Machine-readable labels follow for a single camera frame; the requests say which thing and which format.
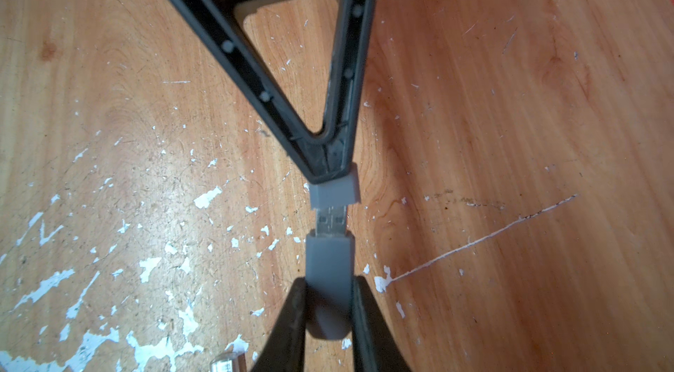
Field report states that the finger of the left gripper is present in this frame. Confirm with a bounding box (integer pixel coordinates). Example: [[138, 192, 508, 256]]
[[170, 0, 337, 184], [316, 0, 377, 180]]

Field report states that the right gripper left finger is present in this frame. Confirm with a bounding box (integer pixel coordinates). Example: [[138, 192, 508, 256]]
[[251, 277, 306, 372]]

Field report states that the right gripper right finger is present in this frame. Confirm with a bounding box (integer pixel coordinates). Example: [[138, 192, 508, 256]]
[[351, 276, 411, 372]]

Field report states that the grey usb drive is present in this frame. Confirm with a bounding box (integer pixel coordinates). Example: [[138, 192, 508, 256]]
[[305, 206, 355, 340]]

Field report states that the grey usb cap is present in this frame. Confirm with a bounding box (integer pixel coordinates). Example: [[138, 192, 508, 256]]
[[309, 163, 361, 210]]

